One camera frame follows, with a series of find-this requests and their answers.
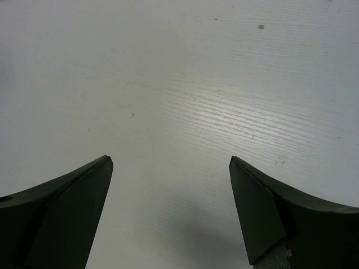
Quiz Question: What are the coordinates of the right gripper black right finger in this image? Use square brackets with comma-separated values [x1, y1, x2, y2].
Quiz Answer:
[229, 156, 358, 268]

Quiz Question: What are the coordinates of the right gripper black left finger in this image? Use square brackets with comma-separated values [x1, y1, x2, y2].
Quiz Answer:
[1, 156, 113, 268]

